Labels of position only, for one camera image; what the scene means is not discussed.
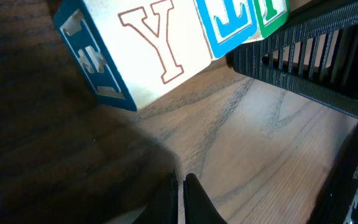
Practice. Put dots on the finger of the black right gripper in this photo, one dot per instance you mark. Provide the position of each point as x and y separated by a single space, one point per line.
314 54

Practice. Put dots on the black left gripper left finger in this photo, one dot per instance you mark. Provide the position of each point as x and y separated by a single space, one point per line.
163 206

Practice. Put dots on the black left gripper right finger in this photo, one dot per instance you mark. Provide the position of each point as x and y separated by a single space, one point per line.
199 209

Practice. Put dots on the green letter F block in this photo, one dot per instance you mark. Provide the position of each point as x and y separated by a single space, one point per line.
271 15

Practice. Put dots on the blue letter L block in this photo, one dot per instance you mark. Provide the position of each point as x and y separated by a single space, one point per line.
227 23

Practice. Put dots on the white letter Y block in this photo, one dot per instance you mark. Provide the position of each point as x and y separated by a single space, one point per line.
132 52

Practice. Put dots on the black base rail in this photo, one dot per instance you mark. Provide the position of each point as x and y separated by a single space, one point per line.
337 201

